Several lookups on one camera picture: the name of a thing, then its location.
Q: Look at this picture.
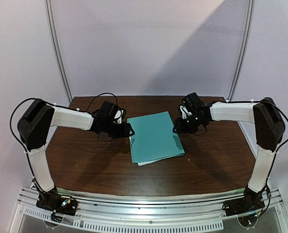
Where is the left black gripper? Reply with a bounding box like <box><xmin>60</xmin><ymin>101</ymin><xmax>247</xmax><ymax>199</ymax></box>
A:
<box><xmin>104</xmin><ymin>119</ymin><xmax>135</xmax><ymax>139</ymax></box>

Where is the teal file folder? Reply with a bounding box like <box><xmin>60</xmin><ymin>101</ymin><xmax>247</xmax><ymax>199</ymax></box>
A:
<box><xmin>128</xmin><ymin>112</ymin><xmax>185</xmax><ymax>164</ymax></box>

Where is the white printed paper sheet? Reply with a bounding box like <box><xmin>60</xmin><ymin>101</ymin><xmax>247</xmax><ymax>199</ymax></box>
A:
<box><xmin>137</xmin><ymin>160</ymin><xmax>157</xmax><ymax>166</ymax></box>

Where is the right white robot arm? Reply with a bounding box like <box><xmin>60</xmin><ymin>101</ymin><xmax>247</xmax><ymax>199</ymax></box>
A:
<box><xmin>173</xmin><ymin>93</ymin><xmax>286</xmax><ymax>193</ymax></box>

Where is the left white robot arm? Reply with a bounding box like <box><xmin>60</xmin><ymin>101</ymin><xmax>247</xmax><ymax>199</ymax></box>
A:
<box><xmin>17</xmin><ymin>99</ymin><xmax>135</xmax><ymax>211</ymax></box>

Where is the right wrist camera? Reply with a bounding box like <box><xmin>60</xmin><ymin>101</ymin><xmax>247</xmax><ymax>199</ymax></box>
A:
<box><xmin>178</xmin><ymin>105</ymin><xmax>192</xmax><ymax>119</ymax></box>

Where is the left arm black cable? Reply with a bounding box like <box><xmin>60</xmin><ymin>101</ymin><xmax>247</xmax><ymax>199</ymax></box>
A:
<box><xmin>9</xmin><ymin>92</ymin><xmax>119</xmax><ymax>192</ymax></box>

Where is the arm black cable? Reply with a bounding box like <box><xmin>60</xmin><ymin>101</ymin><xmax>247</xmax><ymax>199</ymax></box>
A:
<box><xmin>194</xmin><ymin>99</ymin><xmax>288</xmax><ymax>195</ymax></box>
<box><xmin>9</xmin><ymin>92</ymin><xmax>119</xmax><ymax>192</ymax></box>

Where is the aluminium mounting rail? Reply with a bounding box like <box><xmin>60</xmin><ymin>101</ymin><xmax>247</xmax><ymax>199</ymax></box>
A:
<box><xmin>10</xmin><ymin>187</ymin><xmax>288</xmax><ymax>233</ymax></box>

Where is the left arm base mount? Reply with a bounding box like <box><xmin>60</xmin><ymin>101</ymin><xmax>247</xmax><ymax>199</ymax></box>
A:
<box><xmin>36</xmin><ymin>188</ymin><xmax>78</xmax><ymax>223</ymax></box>

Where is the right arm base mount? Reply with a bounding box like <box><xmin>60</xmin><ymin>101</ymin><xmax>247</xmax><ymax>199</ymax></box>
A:
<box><xmin>222</xmin><ymin>186</ymin><xmax>272</xmax><ymax>217</ymax></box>

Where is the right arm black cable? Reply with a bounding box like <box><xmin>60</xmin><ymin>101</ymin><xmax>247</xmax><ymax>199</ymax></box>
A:
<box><xmin>194</xmin><ymin>99</ymin><xmax>288</xmax><ymax>195</ymax></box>

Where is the right aluminium wall post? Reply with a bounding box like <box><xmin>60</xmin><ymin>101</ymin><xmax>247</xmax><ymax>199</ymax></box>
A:
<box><xmin>227</xmin><ymin>0</ymin><xmax>255</xmax><ymax>101</ymax></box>

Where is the aluminium wall post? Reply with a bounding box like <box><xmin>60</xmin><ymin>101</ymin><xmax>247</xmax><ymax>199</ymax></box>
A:
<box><xmin>44</xmin><ymin>0</ymin><xmax>73</xmax><ymax>103</ymax></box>
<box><xmin>227</xmin><ymin>0</ymin><xmax>255</xmax><ymax>101</ymax></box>

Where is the left aluminium wall post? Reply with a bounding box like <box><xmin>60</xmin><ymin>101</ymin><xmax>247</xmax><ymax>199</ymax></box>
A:
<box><xmin>44</xmin><ymin>0</ymin><xmax>73</xmax><ymax>103</ymax></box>

